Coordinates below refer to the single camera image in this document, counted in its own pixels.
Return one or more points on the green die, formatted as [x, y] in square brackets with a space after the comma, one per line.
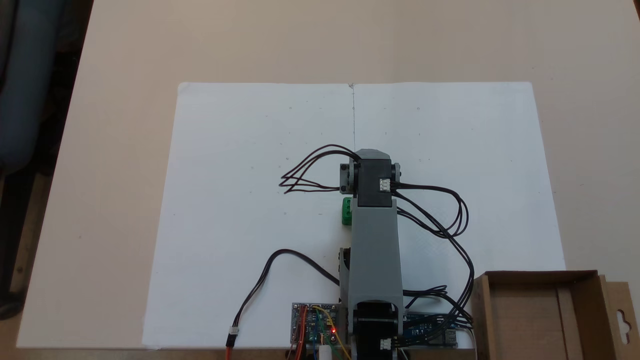
[346, 212]

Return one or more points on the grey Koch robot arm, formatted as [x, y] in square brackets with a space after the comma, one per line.
[375, 250]

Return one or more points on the blue circuit board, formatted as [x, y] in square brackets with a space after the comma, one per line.
[427, 332]

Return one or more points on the brown cardboard box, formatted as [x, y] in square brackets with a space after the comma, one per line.
[530, 320]

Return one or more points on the dark blue-grey chair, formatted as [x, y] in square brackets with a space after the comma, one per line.
[25, 85]

